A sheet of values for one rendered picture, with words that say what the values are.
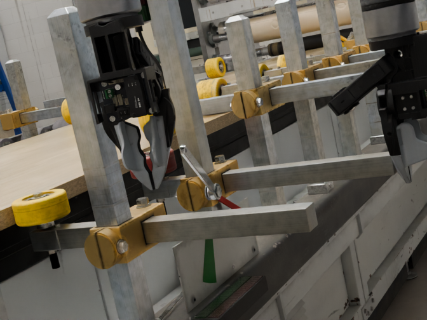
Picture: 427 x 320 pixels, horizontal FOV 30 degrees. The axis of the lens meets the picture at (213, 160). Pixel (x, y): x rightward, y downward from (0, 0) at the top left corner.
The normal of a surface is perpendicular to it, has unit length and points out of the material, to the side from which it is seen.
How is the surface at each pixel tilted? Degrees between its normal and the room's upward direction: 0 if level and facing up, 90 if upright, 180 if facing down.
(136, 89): 89
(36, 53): 90
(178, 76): 90
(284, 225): 90
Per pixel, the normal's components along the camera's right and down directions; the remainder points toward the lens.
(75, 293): 0.87, -0.11
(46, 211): 0.40, 0.07
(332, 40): -0.44, 0.23
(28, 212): -0.17, 0.19
